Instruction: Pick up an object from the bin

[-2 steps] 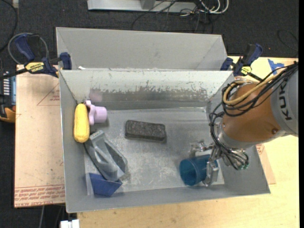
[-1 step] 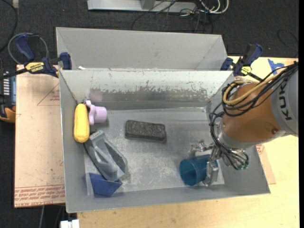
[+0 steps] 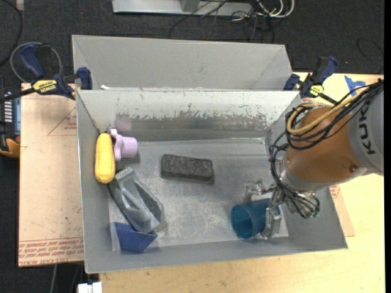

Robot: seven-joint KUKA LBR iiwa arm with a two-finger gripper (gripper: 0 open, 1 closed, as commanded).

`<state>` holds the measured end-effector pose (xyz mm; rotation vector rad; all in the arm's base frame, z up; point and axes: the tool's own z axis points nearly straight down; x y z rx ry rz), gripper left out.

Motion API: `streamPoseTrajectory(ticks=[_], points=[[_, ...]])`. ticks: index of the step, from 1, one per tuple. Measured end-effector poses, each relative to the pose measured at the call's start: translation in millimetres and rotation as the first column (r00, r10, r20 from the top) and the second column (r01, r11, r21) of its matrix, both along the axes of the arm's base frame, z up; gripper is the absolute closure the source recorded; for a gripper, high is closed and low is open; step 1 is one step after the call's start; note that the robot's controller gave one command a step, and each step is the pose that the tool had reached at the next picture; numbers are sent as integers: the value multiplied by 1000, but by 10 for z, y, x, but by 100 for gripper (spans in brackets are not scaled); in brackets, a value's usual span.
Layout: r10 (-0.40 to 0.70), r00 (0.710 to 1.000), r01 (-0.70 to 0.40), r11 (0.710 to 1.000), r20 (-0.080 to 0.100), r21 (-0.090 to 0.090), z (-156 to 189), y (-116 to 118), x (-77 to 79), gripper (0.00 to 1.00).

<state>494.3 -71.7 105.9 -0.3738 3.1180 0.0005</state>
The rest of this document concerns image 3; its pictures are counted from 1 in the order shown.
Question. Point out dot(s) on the yellow toy corn cob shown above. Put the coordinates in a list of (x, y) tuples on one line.
[(104, 159)]

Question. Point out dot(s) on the blue translucent cup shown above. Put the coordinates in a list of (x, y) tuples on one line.
[(247, 218)]

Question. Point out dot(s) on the dark green flat block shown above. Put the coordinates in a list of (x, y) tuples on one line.
[(186, 167)]

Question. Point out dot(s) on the brown cardboard board red print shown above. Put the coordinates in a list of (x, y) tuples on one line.
[(49, 175)]

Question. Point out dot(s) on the dark blue triangular piece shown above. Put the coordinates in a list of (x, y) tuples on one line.
[(133, 238)]

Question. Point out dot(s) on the lilac plastic cup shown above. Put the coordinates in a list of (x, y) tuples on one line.
[(128, 146)]

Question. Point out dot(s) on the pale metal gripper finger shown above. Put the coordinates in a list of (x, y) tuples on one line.
[(272, 222), (259, 190)]

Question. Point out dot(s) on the grey metal bin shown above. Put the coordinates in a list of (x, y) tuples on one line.
[(189, 200)]

